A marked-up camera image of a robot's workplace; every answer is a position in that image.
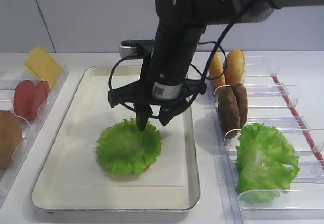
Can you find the clear acrylic left rack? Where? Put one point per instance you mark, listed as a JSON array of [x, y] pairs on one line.
[[30, 129]]

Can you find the left bun half right rack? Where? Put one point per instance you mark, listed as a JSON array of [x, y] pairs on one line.
[[216, 71]]

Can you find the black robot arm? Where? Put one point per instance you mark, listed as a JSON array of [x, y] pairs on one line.
[[167, 58]]

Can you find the rear brown meat patty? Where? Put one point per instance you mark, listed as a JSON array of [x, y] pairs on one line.
[[242, 102]]

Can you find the brown bun in left rack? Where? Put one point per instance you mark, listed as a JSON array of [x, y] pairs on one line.
[[11, 135]]

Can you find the red tomato slice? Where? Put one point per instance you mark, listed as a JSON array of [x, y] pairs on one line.
[[23, 100], [41, 93]]

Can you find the yellow cheese slices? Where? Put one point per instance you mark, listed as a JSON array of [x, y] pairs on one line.
[[40, 64]]

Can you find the front brown meat patty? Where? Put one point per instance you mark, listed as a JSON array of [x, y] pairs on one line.
[[228, 110]]

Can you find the left red tomato slice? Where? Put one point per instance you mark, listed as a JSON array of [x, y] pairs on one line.
[[23, 100]]

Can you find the cream metal tray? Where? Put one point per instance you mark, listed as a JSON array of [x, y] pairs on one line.
[[71, 179]]

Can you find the green lettuce leaf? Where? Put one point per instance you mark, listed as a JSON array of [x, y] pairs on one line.
[[124, 149]]

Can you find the right red tomato slice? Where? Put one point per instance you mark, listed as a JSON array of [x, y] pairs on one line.
[[41, 93]]

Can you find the green lettuce in rack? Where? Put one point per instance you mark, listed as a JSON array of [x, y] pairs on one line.
[[266, 163]]

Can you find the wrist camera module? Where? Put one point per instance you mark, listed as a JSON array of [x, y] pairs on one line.
[[139, 48]]

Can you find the bun half rack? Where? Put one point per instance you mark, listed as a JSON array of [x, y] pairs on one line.
[[235, 67], [216, 71]]

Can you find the clear acrylic rack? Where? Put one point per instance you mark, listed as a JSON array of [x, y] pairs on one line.
[[271, 103], [30, 129]]

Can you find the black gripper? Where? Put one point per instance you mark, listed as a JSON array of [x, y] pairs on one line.
[[151, 99]]

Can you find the brown meat patty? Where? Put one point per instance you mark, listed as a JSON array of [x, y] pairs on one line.
[[228, 110], [242, 102]]

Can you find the clear acrylic right rack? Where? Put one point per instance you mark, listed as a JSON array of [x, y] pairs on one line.
[[271, 103]]

